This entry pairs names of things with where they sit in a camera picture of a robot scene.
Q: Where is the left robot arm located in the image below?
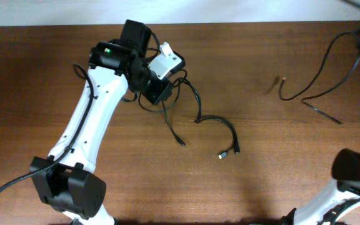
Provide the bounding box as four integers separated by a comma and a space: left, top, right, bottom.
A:
30, 20, 185, 224

